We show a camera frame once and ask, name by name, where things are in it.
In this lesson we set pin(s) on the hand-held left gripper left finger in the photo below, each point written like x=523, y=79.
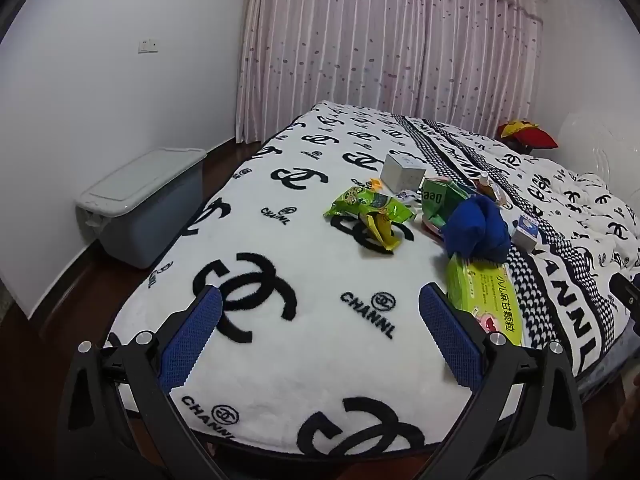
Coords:
x=192, y=340

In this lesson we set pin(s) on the small blue white box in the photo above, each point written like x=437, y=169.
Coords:
x=526, y=232

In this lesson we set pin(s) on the small white wrapper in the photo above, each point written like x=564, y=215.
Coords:
x=406, y=196

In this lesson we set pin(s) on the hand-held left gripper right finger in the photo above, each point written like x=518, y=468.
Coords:
x=447, y=332

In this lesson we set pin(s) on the small clear bottle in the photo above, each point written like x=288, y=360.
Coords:
x=484, y=185

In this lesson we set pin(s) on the green medicine box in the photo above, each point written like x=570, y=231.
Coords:
x=482, y=290

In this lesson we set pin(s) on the yellow snack wrapper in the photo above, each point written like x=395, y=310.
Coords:
x=382, y=230

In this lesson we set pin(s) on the white wall switch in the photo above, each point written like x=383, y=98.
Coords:
x=148, y=46

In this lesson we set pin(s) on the grey lidded storage box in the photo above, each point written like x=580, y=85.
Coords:
x=145, y=210

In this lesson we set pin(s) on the blue cloth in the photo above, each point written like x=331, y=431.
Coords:
x=477, y=227

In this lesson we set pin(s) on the green snack packet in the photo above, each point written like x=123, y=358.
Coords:
x=367, y=202

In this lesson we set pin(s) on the white cardboard box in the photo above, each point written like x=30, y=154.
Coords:
x=402, y=170

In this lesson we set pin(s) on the pink dotted curtain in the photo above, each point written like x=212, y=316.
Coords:
x=350, y=35

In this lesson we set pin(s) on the green packet with white letters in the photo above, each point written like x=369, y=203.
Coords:
x=437, y=202

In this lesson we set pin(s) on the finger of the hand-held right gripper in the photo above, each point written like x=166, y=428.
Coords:
x=625, y=287

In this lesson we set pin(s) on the bed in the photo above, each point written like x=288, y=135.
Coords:
x=607, y=360

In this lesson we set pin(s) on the red yellow pillow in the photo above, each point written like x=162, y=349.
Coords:
x=527, y=135

